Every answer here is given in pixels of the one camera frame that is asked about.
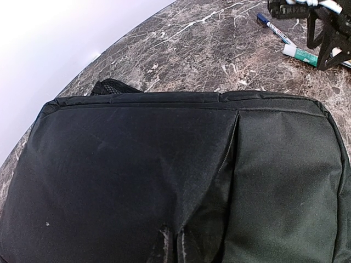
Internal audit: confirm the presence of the black backpack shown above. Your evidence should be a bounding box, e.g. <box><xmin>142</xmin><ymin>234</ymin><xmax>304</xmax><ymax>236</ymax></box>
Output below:
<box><xmin>1</xmin><ymin>91</ymin><xmax>350</xmax><ymax>262</ymax></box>

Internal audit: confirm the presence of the small white marker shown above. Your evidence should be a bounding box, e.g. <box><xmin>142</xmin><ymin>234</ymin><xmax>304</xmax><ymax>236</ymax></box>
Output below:
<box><xmin>256</xmin><ymin>13</ymin><xmax>297</xmax><ymax>47</ymax></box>

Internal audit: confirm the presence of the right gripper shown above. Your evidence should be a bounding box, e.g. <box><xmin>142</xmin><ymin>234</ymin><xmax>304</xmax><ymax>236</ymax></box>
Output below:
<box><xmin>267</xmin><ymin>1</ymin><xmax>350</xmax><ymax>69</ymax></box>

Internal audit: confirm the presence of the green cap glue stick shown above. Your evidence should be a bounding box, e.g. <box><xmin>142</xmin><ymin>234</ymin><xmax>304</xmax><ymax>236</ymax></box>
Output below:
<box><xmin>283</xmin><ymin>44</ymin><xmax>318</xmax><ymax>67</ymax></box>

